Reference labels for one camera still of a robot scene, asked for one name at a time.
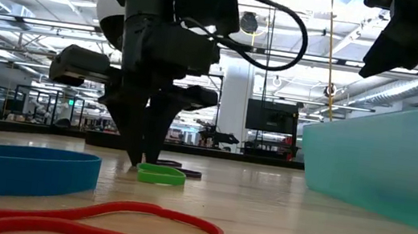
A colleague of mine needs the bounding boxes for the green rubber band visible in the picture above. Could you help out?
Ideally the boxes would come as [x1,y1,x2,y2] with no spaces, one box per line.
[134,162,188,190]

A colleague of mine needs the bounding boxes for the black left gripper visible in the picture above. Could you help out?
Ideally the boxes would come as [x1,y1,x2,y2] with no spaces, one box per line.
[38,2,229,178]

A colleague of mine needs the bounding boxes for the black hanging cables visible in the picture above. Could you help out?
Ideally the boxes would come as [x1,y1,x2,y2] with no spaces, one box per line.
[254,0,279,102]

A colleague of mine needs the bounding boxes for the dark purple rubber band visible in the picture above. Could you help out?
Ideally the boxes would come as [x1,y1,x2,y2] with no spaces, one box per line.
[155,158,206,181]

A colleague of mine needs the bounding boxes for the black monitor on cart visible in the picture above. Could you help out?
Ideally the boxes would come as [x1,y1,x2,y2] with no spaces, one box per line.
[241,98,305,163]

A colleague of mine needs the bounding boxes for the small black ceiling reel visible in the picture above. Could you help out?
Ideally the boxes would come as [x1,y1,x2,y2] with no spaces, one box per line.
[323,83,339,99]

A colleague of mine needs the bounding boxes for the teal translucent plastic bin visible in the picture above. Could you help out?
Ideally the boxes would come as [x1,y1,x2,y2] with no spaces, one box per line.
[291,85,418,234]

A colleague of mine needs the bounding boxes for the yellow power cord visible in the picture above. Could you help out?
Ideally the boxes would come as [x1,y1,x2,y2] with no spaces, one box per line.
[312,0,350,123]

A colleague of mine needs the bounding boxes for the black ceiling cable reel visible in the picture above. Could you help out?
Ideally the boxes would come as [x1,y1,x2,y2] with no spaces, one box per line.
[238,10,271,40]

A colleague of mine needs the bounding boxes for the large blue rubber band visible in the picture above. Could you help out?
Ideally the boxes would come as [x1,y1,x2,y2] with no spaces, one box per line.
[0,141,103,219]

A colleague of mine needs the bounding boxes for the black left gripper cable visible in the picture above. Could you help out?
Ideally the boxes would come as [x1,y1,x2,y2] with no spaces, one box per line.
[178,0,315,76]

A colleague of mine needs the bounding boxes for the white building column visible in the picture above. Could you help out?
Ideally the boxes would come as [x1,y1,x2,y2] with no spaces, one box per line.
[214,63,257,155]

